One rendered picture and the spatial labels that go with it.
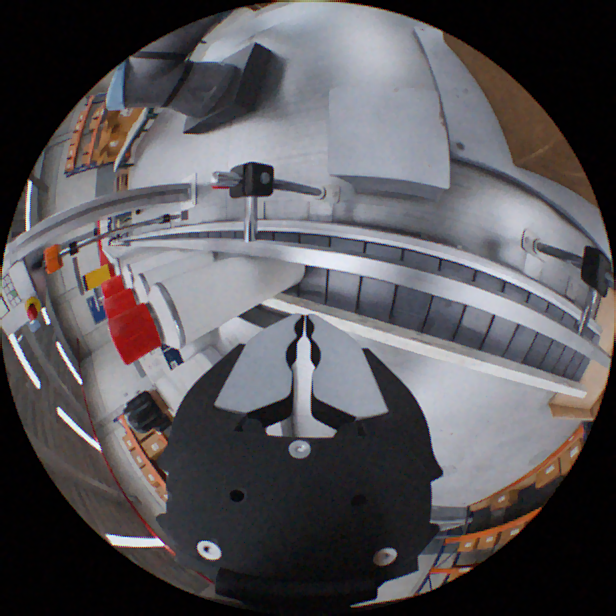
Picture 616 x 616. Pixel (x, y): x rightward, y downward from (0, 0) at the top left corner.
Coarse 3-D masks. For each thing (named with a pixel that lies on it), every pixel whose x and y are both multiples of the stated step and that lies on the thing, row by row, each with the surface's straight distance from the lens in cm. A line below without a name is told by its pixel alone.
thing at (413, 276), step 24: (144, 240) 55; (168, 240) 33; (192, 240) 25; (216, 240) 21; (240, 240) 18; (264, 240) 17; (312, 264) 13; (336, 264) 13; (360, 264) 12; (384, 264) 12; (408, 264) 12; (432, 288) 12; (456, 288) 12; (480, 288) 13; (504, 312) 14; (528, 312) 15; (552, 336) 17; (576, 336) 20; (600, 360) 27
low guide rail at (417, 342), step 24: (312, 312) 21; (336, 312) 21; (384, 336) 19; (408, 336) 19; (432, 336) 21; (456, 360) 20; (480, 360) 21; (504, 360) 24; (528, 384) 27; (552, 384) 30; (576, 384) 38
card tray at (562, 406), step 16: (608, 304) 50; (608, 320) 53; (608, 336) 56; (608, 352) 61; (592, 368) 56; (592, 384) 62; (560, 400) 53; (576, 400) 60; (592, 400) 71; (560, 416) 52; (576, 416) 61; (592, 416) 75
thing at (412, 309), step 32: (384, 256) 20; (416, 256) 20; (288, 288) 26; (320, 288) 23; (352, 288) 22; (384, 288) 21; (512, 288) 23; (384, 320) 22; (416, 320) 22; (448, 320) 22; (480, 320) 23; (576, 320) 33; (512, 352) 27; (544, 352) 30; (576, 352) 36
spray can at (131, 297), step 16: (192, 256) 23; (208, 256) 22; (224, 256) 23; (144, 272) 21; (160, 272) 20; (176, 272) 20; (128, 288) 21; (144, 288) 19; (112, 304) 20; (128, 304) 20
